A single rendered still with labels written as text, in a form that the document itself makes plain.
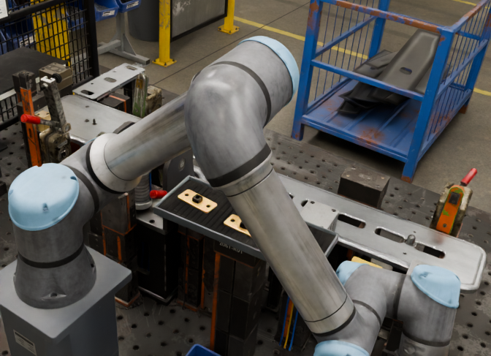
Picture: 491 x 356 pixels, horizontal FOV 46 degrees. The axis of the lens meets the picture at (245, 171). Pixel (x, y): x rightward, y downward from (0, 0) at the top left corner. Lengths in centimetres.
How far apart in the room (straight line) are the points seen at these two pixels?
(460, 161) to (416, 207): 179
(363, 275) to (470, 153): 311
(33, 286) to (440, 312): 69
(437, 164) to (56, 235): 305
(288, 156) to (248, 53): 148
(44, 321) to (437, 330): 67
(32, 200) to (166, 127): 26
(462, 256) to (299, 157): 96
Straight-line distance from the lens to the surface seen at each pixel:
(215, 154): 75
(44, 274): 111
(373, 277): 98
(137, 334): 161
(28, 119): 164
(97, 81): 212
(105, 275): 119
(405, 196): 221
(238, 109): 76
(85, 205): 108
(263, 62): 83
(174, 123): 94
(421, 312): 97
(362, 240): 148
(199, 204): 126
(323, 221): 133
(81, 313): 114
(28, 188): 106
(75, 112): 194
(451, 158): 394
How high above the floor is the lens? 194
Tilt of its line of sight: 35 degrees down
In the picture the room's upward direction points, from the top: 5 degrees clockwise
